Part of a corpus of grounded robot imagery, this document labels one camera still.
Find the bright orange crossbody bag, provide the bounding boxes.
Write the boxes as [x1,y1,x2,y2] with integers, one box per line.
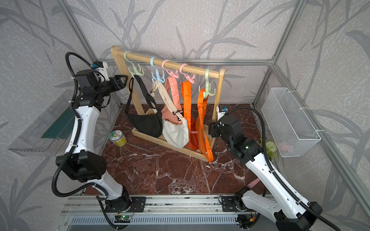
[196,89,214,163]

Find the dark orange crossbody bag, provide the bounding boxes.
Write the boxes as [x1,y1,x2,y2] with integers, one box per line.
[181,81,199,151]

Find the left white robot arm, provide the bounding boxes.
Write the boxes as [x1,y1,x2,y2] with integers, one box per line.
[52,52,132,211]

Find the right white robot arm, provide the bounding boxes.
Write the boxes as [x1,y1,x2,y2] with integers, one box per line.
[208,111,339,231]

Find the green hook left end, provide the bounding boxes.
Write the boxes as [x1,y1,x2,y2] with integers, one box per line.
[124,51,145,78]

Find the green hook end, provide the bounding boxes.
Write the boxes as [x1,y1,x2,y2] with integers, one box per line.
[202,68,216,99]
[124,51,145,78]

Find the light blue hook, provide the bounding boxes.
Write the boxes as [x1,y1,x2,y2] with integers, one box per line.
[150,56,166,84]

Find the green hook right end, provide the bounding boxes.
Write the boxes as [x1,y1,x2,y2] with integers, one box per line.
[202,68,216,99]

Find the cream white crossbody bag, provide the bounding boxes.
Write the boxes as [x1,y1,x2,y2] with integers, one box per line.
[152,80,189,148]

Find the pink hook left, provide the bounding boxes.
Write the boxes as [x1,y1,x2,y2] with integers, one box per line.
[161,60,179,79]

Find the pink hook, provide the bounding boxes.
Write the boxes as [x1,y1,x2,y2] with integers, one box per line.
[161,60,179,79]
[179,63,195,84]

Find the black crossbody bag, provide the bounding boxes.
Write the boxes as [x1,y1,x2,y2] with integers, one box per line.
[125,75,163,138]

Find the pink crossbody bag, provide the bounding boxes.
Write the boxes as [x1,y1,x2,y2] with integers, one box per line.
[161,76,183,124]

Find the pink hook right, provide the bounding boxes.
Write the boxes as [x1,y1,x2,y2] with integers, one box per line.
[179,63,195,84]

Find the wooden clothes rack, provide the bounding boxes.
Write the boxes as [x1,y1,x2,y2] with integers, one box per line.
[110,46,226,163]

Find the potted artificial flower plant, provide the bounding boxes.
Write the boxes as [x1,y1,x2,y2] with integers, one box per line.
[266,140,278,162]

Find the purple pink toy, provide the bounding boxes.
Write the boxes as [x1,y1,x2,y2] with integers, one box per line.
[247,178,260,189]

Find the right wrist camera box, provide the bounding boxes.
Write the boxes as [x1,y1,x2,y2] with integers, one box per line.
[216,105,228,120]

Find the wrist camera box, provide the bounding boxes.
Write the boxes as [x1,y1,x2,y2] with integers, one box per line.
[216,105,228,120]
[91,61,109,81]

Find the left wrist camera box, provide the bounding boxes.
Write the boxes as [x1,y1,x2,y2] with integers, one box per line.
[91,61,109,81]

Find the white wire mesh basket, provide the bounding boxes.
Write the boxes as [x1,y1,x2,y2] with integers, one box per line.
[262,88,321,157]

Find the clear acrylic wall shelf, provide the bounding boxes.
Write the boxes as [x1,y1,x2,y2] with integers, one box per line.
[8,90,75,157]

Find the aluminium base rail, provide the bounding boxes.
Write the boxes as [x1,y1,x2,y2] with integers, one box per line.
[53,194,293,231]

